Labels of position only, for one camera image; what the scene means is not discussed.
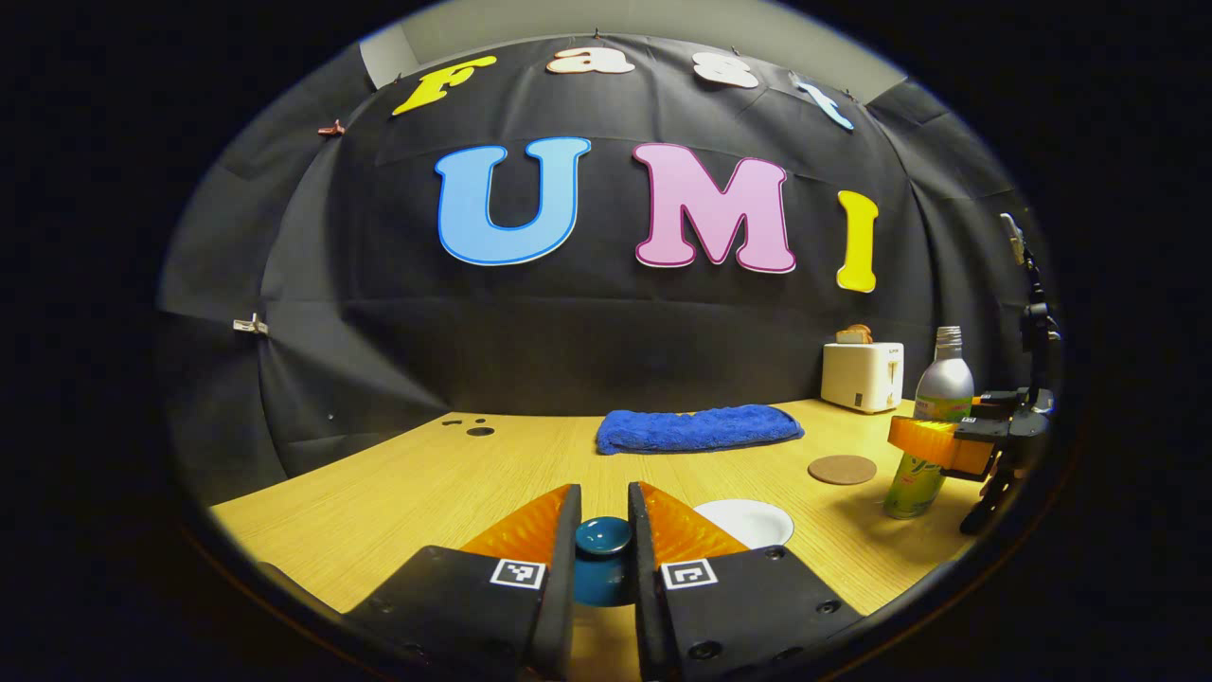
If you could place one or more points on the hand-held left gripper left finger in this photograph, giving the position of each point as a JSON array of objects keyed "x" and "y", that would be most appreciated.
[{"x": 559, "y": 606}]

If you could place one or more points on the silver green water bottle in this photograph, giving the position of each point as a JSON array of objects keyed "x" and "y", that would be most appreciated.
[{"x": 944, "y": 384}]

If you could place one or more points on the black backdrop cloth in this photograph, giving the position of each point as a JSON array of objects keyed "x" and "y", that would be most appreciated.
[{"x": 568, "y": 332}]

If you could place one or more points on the blue white teacup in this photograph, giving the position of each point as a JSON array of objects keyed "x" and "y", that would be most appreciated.
[{"x": 753, "y": 521}]

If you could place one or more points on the round cork coaster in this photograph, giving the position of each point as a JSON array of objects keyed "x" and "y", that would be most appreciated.
[{"x": 842, "y": 470}]

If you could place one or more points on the red clip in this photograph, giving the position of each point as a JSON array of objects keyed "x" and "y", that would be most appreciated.
[{"x": 331, "y": 129}]

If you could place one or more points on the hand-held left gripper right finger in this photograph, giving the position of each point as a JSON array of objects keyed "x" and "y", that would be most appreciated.
[{"x": 649, "y": 606}]

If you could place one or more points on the blue towel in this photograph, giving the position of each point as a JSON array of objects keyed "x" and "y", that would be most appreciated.
[{"x": 696, "y": 428}]

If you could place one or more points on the white toaster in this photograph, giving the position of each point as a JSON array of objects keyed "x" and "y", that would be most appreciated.
[{"x": 857, "y": 377}]

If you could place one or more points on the white clip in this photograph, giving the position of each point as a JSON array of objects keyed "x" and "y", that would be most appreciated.
[{"x": 251, "y": 325}]

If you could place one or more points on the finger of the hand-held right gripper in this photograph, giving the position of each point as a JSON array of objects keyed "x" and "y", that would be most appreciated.
[
  {"x": 933, "y": 443},
  {"x": 999, "y": 404}
]

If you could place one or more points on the toast slice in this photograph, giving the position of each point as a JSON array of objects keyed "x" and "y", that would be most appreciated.
[{"x": 854, "y": 334}]

